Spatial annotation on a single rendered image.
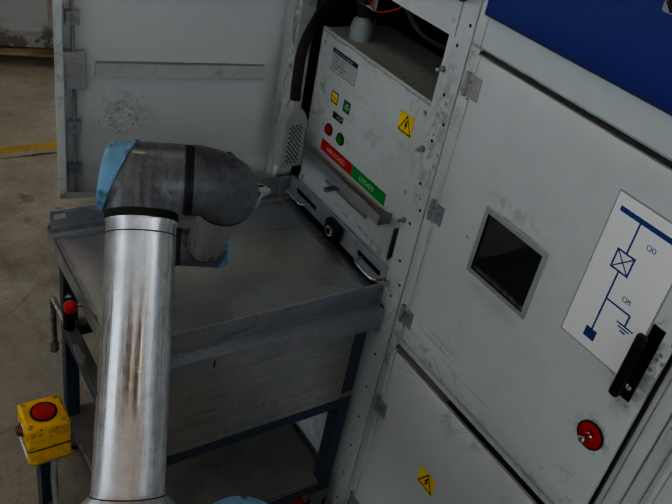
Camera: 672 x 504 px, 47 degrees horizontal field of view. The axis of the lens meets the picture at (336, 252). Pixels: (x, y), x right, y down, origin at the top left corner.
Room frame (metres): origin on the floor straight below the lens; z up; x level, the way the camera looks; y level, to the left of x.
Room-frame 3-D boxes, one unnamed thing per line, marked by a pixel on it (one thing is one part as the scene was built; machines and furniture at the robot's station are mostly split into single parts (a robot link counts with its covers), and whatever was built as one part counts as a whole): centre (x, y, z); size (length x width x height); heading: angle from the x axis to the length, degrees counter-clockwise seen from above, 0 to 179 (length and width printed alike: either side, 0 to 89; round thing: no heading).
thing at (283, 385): (1.62, 0.30, 0.46); 0.64 x 0.58 x 0.66; 128
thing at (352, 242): (1.86, -0.01, 0.89); 0.54 x 0.05 x 0.06; 38
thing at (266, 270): (1.62, 0.30, 0.82); 0.68 x 0.62 x 0.06; 128
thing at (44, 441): (0.99, 0.48, 0.85); 0.08 x 0.08 x 0.10; 38
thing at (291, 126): (1.98, 0.19, 1.09); 0.08 x 0.05 x 0.17; 128
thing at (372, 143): (1.85, 0.01, 1.15); 0.48 x 0.01 x 0.48; 38
